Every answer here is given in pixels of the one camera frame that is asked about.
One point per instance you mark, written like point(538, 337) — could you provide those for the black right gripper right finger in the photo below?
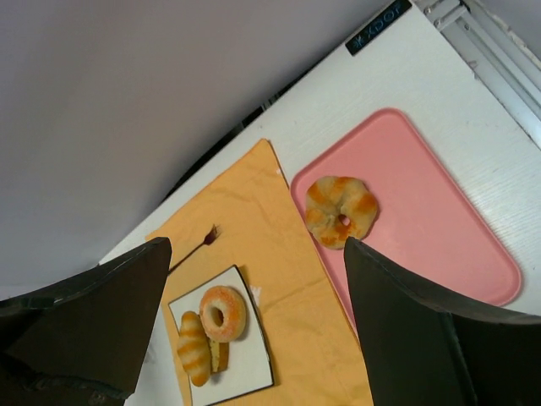
point(424, 344)

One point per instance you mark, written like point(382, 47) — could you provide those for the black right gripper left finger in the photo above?
point(82, 341)

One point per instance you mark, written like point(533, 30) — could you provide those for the striped croissant roll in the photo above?
point(193, 349)

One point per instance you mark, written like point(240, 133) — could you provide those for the seeded bread slice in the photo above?
point(219, 353)

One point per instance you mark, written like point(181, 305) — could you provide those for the sugared ring donut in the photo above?
point(223, 314)

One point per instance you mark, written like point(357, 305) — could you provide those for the pink tray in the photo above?
point(425, 223)

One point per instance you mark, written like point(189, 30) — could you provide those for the twisted glazed bun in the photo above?
point(337, 208)

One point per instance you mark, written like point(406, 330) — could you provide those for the white square plate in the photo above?
point(249, 366)

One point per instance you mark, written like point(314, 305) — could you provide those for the metal fork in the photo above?
point(209, 239)

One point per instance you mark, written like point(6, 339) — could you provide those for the orange placemat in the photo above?
point(314, 354)

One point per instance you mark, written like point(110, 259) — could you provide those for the black logo sticker right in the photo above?
point(378, 24)

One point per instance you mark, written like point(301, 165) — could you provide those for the aluminium table rail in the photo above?
point(496, 55)

